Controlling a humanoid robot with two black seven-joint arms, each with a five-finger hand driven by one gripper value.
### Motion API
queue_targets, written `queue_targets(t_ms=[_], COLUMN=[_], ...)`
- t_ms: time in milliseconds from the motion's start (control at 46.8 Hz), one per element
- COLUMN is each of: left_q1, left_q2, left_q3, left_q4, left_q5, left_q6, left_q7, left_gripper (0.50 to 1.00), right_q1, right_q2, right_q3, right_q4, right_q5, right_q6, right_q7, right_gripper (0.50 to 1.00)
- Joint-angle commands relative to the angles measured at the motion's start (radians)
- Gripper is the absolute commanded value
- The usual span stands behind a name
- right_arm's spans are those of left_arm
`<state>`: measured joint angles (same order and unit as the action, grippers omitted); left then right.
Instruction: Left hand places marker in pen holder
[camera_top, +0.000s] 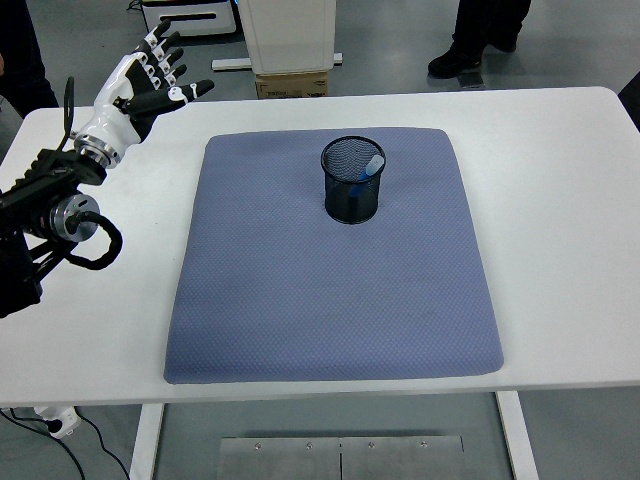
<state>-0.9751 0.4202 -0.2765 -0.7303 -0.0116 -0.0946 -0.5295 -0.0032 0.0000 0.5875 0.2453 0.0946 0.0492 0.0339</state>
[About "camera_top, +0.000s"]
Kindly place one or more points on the blue marker with clear cap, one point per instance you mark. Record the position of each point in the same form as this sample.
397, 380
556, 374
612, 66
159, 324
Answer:
369, 172

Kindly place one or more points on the person with black shoes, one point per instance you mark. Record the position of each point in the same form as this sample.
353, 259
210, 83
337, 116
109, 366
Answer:
475, 45

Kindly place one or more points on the white appliance with black slot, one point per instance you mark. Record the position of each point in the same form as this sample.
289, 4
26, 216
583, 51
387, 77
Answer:
210, 22

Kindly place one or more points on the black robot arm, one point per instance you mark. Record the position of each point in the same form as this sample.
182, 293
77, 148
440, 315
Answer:
45, 200

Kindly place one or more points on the blue-grey textured mat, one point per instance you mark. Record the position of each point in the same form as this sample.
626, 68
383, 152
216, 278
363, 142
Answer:
325, 310

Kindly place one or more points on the white cabinet base bar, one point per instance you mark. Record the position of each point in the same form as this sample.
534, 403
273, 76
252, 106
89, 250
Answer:
230, 63

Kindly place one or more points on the black furniture corner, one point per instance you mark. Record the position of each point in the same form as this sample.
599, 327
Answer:
634, 100

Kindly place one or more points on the person in dark trousers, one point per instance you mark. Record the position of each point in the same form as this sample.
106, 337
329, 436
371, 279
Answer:
25, 60

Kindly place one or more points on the cardboard box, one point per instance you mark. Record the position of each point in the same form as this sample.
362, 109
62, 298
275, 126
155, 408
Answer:
292, 85

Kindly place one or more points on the grey metal plate with screws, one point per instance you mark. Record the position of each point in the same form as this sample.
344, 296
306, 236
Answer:
300, 460

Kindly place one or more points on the white table leg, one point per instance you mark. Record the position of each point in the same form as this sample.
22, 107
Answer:
517, 440
145, 445

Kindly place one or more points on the black mesh pen holder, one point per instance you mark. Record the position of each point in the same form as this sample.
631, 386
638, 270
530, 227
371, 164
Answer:
352, 205

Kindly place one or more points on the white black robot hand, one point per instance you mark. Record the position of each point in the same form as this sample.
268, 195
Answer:
112, 117

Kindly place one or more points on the white cabinet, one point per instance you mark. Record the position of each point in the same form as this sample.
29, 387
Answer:
290, 35

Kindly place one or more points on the white power strip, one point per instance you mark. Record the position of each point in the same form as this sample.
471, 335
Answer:
62, 422

